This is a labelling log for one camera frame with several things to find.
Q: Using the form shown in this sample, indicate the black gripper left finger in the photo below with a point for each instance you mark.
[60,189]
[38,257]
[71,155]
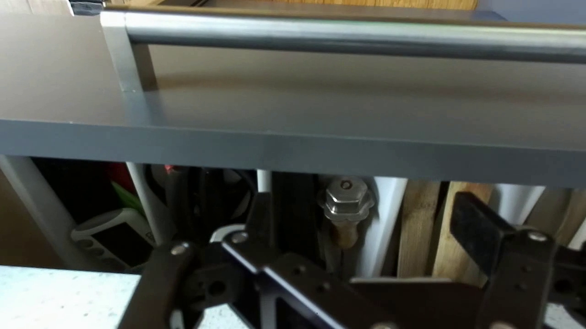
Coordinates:
[159,286]

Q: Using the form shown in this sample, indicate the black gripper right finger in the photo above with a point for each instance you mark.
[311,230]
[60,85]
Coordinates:
[514,275]

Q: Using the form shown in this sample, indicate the white black kitchen gadget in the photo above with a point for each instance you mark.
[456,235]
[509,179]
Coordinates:
[112,235]

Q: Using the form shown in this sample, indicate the wooden utensil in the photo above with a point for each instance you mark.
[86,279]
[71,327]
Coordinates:
[417,226]
[443,244]

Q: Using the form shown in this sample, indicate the white utensil rod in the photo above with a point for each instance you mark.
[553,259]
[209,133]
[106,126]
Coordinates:
[148,202]

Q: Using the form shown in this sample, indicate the red green utensil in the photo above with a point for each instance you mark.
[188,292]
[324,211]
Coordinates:
[124,189]

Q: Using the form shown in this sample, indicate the white plastic utensil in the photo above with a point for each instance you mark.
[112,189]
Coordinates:
[383,226]

